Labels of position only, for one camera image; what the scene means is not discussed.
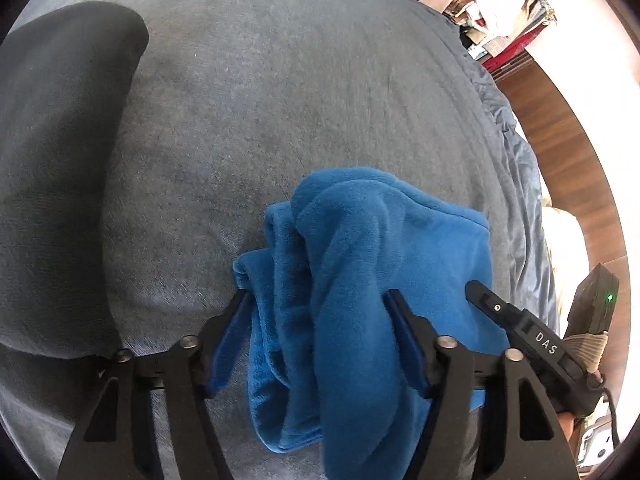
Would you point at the dark grey pillow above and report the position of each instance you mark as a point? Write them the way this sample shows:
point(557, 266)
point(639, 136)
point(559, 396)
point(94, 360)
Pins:
point(55, 160)

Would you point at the cream cloth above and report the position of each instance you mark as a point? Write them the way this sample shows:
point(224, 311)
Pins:
point(562, 250)

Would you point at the grey bed blanket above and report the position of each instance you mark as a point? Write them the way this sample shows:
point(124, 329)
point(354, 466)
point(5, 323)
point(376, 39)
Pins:
point(300, 85)

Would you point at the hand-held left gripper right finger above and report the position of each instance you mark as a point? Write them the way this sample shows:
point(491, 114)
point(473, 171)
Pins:
point(406, 332)

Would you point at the cluttered shelf of items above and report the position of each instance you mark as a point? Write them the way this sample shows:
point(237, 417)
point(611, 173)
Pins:
point(500, 5)

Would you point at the blue fleece towel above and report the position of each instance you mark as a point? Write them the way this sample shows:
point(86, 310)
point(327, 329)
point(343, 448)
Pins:
point(360, 240)

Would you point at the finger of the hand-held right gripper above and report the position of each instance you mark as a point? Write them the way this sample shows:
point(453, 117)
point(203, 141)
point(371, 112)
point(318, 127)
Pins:
point(484, 299)

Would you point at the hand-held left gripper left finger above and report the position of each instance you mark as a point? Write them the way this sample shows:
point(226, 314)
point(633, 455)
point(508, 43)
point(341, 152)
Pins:
point(231, 332)

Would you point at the white device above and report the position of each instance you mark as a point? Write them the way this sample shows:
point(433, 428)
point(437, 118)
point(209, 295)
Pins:
point(595, 447)

